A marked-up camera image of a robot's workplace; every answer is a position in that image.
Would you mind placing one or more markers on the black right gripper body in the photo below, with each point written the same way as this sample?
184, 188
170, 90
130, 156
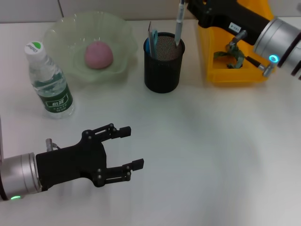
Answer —
235, 18

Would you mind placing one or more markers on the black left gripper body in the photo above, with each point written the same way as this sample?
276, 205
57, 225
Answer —
70, 164

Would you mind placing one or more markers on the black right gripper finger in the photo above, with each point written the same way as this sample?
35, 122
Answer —
195, 7

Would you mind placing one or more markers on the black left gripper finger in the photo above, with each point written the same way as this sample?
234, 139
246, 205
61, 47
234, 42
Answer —
137, 164
125, 131

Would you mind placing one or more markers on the grey retractable pen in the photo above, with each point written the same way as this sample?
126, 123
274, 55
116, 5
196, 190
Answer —
179, 26

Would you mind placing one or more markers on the green plastic wrapper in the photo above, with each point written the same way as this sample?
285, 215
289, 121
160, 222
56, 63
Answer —
238, 57

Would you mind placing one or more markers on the transparent plastic ruler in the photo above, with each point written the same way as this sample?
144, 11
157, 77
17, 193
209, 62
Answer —
150, 35

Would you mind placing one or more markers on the clear green-label water bottle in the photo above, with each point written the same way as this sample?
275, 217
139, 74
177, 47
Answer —
58, 99

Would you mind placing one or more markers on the pink peach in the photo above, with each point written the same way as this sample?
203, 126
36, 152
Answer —
98, 55

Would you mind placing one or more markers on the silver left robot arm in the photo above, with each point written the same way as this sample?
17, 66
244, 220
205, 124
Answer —
18, 179

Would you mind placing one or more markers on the black mesh pen holder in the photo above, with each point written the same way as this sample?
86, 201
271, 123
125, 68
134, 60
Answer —
162, 75

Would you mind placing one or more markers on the green glass fruit plate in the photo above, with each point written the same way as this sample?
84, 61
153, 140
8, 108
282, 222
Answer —
70, 30

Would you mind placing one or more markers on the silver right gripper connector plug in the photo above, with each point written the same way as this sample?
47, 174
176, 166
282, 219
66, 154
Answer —
237, 38

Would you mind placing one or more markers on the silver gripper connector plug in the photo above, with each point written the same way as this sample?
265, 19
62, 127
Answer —
49, 144
237, 38

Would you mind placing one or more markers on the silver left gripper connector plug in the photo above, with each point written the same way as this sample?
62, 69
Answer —
49, 144

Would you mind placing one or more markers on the yellow plastic bin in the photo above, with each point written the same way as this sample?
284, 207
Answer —
235, 75

